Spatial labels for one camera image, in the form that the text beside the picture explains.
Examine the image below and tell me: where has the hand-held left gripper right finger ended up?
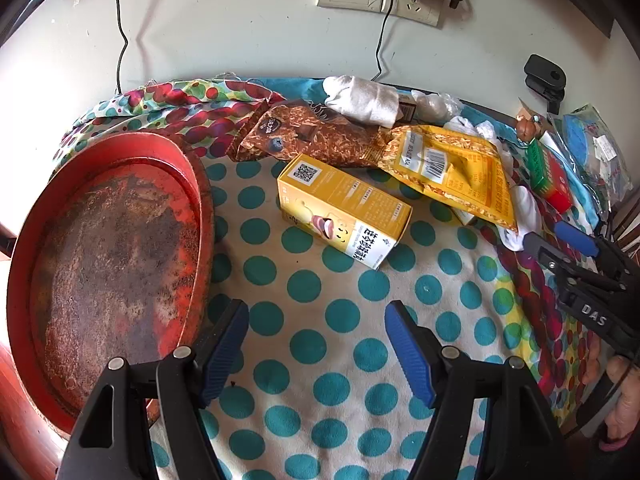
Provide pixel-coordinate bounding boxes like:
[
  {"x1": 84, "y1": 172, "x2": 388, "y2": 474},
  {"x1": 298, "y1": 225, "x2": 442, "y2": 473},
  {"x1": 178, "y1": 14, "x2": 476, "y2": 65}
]
[{"x1": 384, "y1": 300, "x2": 581, "y2": 480}]

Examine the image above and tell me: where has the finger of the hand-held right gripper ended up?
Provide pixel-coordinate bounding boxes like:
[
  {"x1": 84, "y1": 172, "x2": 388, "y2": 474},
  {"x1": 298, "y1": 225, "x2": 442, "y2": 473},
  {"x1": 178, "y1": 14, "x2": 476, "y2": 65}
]
[
  {"x1": 524, "y1": 232, "x2": 601, "y2": 291},
  {"x1": 554, "y1": 221, "x2": 631, "y2": 286}
]

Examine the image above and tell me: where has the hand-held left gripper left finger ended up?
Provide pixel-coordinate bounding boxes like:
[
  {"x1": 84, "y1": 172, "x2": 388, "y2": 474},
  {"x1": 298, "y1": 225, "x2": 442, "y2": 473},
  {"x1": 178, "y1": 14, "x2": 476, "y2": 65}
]
[{"x1": 56, "y1": 299, "x2": 250, "y2": 480}]

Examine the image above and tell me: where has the white cloth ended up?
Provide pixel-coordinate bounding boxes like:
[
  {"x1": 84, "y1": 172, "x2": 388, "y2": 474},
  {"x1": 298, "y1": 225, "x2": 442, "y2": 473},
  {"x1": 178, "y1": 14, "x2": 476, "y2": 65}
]
[{"x1": 495, "y1": 185, "x2": 543, "y2": 252}]

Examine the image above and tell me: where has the yellow snack packet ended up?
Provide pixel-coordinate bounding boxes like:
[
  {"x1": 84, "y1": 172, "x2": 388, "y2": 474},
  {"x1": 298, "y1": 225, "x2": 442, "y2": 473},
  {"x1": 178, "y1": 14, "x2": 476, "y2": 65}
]
[{"x1": 377, "y1": 124, "x2": 518, "y2": 233}]

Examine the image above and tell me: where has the white sock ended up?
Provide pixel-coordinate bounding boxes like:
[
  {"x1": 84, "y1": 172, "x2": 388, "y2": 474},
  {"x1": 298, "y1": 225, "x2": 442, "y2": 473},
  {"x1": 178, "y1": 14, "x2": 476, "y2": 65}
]
[{"x1": 442, "y1": 115, "x2": 516, "y2": 171}]

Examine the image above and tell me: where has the round red tray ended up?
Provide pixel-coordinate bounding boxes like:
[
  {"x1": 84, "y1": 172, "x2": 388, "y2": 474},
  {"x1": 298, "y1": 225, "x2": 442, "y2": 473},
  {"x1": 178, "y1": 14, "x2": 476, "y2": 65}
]
[{"x1": 6, "y1": 131, "x2": 216, "y2": 443}]

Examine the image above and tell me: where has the large yellow box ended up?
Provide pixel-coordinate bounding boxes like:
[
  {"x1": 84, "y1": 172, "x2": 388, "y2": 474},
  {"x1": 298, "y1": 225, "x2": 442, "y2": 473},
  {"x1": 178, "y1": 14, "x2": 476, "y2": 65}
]
[{"x1": 277, "y1": 152, "x2": 413, "y2": 271}]

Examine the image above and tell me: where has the plastic white bundle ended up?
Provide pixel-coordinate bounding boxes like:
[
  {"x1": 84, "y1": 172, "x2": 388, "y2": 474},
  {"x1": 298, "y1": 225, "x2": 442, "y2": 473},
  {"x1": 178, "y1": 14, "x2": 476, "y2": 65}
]
[{"x1": 411, "y1": 89, "x2": 463, "y2": 123}]

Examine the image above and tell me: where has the brown snack packet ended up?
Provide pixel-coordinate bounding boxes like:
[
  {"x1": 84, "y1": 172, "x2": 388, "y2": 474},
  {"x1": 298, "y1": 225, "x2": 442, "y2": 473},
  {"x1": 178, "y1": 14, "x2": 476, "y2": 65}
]
[{"x1": 227, "y1": 99, "x2": 401, "y2": 170}]

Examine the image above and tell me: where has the white towel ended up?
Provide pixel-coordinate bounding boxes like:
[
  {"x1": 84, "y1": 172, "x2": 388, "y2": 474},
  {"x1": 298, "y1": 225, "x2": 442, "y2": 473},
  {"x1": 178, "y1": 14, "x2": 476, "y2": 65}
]
[{"x1": 322, "y1": 74, "x2": 401, "y2": 128}]

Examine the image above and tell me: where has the person's right hand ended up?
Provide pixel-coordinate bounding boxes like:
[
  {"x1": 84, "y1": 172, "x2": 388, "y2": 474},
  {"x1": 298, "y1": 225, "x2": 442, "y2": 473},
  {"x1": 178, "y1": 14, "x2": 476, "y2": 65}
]
[{"x1": 586, "y1": 339, "x2": 640, "y2": 455}]

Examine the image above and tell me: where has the green and red box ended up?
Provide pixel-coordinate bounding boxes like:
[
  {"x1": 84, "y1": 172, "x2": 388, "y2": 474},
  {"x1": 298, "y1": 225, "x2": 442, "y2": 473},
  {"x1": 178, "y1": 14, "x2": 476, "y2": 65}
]
[{"x1": 522, "y1": 139, "x2": 573, "y2": 213}]

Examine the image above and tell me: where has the polka dot cloth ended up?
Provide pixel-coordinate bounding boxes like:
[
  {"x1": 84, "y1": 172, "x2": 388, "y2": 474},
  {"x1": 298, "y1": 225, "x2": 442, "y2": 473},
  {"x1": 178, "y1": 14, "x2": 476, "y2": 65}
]
[{"x1": 50, "y1": 76, "x2": 616, "y2": 480}]

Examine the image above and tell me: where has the clear plastic bag blue item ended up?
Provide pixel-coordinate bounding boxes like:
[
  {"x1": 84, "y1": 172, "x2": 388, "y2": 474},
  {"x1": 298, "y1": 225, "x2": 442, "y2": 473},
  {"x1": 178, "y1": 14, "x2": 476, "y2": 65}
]
[{"x1": 547, "y1": 104, "x2": 633, "y2": 211}]

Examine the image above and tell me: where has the black clip device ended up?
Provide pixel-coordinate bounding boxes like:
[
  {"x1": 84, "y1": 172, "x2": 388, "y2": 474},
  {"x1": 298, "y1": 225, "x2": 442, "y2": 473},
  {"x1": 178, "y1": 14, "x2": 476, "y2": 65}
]
[{"x1": 524, "y1": 54, "x2": 568, "y2": 115}]

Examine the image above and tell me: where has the white power socket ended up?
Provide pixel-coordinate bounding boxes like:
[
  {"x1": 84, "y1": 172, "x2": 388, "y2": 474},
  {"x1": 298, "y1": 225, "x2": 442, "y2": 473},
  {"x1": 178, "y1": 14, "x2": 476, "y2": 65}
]
[{"x1": 390, "y1": 0, "x2": 441, "y2": 28}]

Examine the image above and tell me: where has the thin black charger cable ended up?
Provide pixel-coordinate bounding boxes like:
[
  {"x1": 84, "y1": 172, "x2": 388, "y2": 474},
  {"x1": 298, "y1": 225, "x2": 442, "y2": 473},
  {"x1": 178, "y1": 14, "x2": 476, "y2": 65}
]
[{"x1": 372, "y1": 0, "x2": 403, "y2": 83}]

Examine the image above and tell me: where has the thick black cable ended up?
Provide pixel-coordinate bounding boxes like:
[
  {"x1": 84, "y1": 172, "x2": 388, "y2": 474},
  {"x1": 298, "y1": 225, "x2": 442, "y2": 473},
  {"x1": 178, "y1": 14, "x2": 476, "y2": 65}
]
[{"x1": 114, "y1": 0, "x2": 132, "y2": 96}]

